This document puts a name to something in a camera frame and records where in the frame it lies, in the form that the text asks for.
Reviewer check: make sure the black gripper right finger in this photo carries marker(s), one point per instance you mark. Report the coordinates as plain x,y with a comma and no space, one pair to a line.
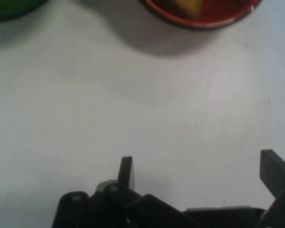
279,178

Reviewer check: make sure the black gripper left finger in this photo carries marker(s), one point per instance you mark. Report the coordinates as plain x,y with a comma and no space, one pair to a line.
109,209

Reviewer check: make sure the red bowl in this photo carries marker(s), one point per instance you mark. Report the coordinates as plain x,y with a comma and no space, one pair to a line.
218,16

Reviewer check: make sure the yellow fruit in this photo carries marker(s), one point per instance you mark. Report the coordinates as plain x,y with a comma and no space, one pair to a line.
192,7

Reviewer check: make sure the green bowl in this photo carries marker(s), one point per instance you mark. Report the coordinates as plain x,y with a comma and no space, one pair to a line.
12,9

